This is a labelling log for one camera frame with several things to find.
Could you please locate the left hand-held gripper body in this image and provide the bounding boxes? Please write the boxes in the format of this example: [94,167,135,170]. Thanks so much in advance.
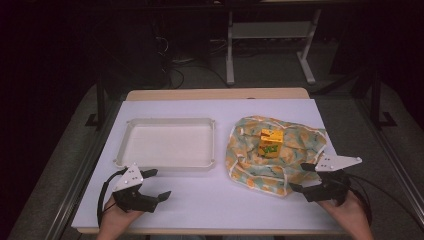
[112,162,158,214]

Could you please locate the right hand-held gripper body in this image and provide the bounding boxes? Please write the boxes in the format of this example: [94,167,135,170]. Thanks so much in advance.
[304,153,363,206]

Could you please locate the orange green patterned cloth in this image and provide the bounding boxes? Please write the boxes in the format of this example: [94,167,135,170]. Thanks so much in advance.
[225,115,328,198]

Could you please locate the yellow drink carton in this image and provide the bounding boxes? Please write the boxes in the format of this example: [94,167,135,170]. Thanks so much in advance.
[257,128,285,159]

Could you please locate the person's left hand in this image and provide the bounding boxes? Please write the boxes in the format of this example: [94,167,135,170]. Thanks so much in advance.
[96,195,145,240]

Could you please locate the person's right hand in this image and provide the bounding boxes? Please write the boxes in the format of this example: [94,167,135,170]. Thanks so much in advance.
[316,190,375,240]

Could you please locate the white plastic tray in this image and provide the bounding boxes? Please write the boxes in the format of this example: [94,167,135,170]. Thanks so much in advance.
[113,117,217,173]

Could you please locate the white table mat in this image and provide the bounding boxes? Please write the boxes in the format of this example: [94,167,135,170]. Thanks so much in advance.
[71,98,345,233]

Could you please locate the black metal stand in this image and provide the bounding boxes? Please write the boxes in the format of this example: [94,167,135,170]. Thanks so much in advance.
[352,67,398,132]
[84,74,108,132]

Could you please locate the white metal stand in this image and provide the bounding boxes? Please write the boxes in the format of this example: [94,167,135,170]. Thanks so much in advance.
[225,8,323,86]

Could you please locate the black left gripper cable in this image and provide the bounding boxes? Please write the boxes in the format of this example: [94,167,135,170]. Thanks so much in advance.
[96,167,130,228]

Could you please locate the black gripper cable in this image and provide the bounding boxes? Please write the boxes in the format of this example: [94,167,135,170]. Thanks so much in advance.
[96,167,130,228]
[346,174,424,232]

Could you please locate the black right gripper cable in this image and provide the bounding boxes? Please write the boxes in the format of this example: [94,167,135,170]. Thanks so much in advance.
[346,174,424,232]

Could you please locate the metal frame rail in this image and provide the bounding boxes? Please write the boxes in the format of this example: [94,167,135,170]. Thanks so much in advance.
[43,99,125,240]
[352,95,424,222]

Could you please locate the black floor cables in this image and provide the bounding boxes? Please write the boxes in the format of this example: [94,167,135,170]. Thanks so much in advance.
[154,32,232,90]

